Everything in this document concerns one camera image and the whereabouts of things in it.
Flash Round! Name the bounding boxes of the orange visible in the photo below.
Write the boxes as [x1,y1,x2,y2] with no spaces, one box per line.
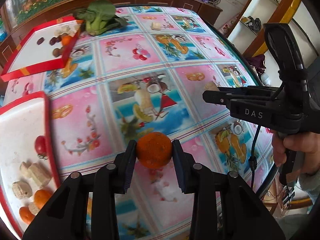
[137,132,172,169]
[34,189,52,209]
[61,35,73,46]
[19,206,35,225]

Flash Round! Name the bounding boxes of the red tomato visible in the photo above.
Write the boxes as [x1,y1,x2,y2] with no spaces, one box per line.
[34,135,47,159]

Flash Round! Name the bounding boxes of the person's right hand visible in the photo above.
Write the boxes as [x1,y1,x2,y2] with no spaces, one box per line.
[271,130,320,175]

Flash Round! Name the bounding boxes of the beige chunk far edge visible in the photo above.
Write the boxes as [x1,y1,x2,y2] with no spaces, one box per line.
[204,81,219,91]

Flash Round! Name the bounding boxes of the floral plastic tablecloth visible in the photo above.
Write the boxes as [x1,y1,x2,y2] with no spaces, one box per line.
[2,5,276,240]

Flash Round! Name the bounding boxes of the large red white tray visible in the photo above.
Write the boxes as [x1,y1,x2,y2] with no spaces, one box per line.
[1,92,60,239]

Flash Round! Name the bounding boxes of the green bok choy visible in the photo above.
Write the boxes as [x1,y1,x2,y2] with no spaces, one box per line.
[73,0,129,36]

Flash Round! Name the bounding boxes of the far red white tray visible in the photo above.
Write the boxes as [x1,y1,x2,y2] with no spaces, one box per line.
[1,16,80,82]

